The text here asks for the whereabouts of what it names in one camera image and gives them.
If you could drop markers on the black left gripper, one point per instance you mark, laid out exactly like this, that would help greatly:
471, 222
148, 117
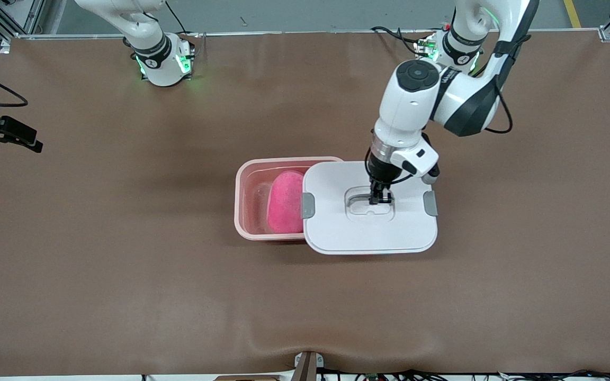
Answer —
378, 171

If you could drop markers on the white box lid grey clips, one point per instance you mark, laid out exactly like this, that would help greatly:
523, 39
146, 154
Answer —
337, 233

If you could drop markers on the pink plush toy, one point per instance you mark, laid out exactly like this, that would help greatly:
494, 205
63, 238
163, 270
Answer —
284, 203

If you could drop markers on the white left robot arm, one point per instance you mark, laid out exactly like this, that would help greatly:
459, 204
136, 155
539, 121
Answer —
411, 106

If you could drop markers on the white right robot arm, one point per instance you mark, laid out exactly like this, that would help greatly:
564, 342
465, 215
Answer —
151, 53

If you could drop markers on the pink plastic box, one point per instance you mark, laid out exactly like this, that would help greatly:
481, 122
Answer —
254, 201

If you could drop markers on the wooden table clamp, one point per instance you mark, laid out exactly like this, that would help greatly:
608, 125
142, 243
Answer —
306, 368

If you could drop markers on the flat wooden piece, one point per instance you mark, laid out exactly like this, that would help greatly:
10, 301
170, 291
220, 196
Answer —
247, 378

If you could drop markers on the brown table mat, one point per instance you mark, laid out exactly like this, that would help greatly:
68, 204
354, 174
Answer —
178, 307

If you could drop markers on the aluminium frame struts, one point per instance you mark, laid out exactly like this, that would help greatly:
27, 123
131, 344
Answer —
37, 13

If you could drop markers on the silver table edge rail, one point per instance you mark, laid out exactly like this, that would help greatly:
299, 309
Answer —
310, 32

